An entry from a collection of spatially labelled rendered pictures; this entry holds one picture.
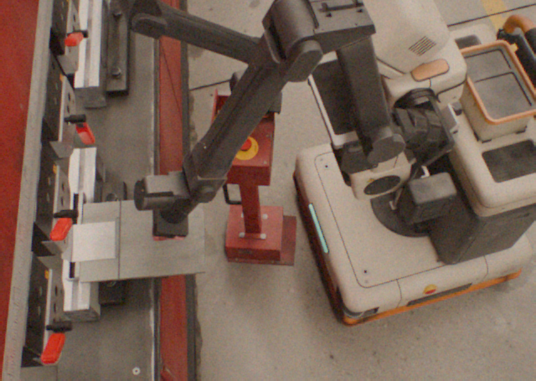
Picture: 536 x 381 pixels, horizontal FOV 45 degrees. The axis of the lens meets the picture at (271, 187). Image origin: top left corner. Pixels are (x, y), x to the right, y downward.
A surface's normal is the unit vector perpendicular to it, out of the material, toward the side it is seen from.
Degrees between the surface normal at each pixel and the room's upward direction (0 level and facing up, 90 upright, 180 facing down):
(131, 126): 0
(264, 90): 89
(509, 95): 0
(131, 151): 0
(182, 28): 79
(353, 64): 91
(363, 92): 91
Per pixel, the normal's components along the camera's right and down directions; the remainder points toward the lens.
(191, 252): -0.02, -0.44
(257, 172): -0.07, 0.90
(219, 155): 0.27, 0.81
